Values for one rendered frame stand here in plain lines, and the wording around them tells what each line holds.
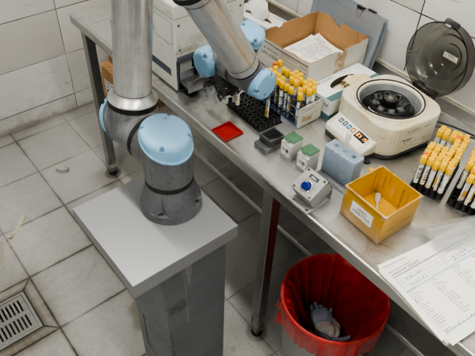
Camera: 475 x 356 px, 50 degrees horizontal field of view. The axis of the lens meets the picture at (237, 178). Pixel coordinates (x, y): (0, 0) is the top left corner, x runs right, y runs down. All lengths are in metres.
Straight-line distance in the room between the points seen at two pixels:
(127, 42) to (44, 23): 1.84
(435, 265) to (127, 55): 0.84
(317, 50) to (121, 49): 0.90
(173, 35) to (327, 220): 0.72
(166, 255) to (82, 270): 1.20
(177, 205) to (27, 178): 1.70
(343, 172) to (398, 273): 0.31
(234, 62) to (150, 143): 0.25
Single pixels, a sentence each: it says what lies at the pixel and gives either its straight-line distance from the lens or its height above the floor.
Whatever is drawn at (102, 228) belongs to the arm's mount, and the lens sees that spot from 1.24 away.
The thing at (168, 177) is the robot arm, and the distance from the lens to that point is 1.14.
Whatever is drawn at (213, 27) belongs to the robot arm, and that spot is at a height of 1.36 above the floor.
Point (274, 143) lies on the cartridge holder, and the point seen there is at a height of 0.90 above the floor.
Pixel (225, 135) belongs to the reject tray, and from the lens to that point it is 1.52.
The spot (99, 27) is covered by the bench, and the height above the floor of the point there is 0.88.
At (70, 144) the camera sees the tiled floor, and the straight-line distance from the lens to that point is 2.96.
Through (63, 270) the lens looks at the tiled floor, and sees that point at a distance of 2.36.
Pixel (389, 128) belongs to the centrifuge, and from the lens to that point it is 1.46.
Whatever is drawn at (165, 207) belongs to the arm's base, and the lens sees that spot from 1.19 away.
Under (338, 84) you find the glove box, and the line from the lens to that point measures 1.73.
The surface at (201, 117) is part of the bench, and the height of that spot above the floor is 0.88.
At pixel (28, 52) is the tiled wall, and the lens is 2.96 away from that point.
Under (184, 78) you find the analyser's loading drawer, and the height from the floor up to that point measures 0.92.
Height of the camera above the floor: 1.84
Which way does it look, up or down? 44 degrees down
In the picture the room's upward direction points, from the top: 3 degrees clockwise
